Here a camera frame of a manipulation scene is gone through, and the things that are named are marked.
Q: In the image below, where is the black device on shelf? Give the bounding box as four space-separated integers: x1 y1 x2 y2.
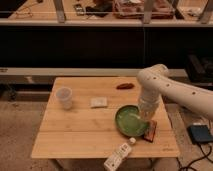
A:
73 4 85 16

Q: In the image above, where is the pink tray on shelf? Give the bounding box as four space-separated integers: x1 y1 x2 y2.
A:
113 0 175 19

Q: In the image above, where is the green bowl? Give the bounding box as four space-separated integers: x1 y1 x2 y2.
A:
115 105 149 137

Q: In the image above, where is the dark blue box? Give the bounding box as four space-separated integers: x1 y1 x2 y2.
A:
187 125 213 144

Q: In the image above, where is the wooden table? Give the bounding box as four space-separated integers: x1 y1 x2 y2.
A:
30 76 181 171

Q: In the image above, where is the metal shelf rack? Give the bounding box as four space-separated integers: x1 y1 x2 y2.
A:
0 0 213 27

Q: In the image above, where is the white sponge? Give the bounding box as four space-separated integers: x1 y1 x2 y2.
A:
90 97 108 108

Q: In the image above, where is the white plastic bottle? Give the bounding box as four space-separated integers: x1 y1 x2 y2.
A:
104 137 136 171

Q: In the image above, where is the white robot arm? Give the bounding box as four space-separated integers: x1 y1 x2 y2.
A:
137 64 213 121

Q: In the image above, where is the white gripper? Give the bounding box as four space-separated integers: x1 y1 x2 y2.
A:
138 96 159 120

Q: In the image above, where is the red brown oblong object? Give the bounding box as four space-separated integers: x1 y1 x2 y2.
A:
116 83 134 90

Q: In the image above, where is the black cable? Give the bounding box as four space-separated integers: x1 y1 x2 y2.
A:
175 142 213 171

